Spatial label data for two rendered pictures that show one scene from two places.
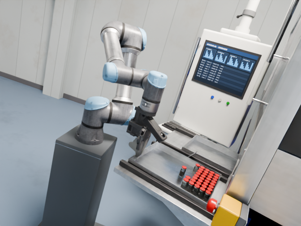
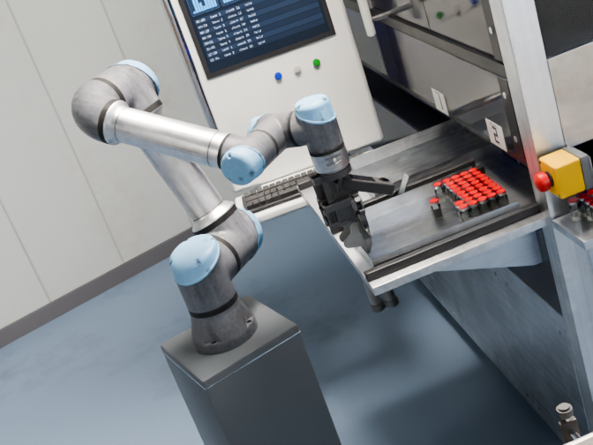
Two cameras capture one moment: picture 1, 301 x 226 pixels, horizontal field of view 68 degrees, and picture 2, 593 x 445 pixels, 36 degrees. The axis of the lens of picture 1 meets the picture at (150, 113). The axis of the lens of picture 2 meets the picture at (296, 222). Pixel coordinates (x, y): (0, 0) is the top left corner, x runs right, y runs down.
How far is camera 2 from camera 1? 124 cm
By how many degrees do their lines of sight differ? 27
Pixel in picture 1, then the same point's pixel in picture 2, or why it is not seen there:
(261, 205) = (577, 132)
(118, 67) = (251, 146)
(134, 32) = (131, 78)
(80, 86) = not seen: outside the picture
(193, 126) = (288, 163)
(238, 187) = (543, 138)
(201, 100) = (262, 101)
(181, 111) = not seen: hidden behind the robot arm
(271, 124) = (523, 40)
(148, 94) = (327, 141)
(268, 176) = (560, 96)
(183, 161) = (406, 203)
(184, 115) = not seen: hidden behind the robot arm
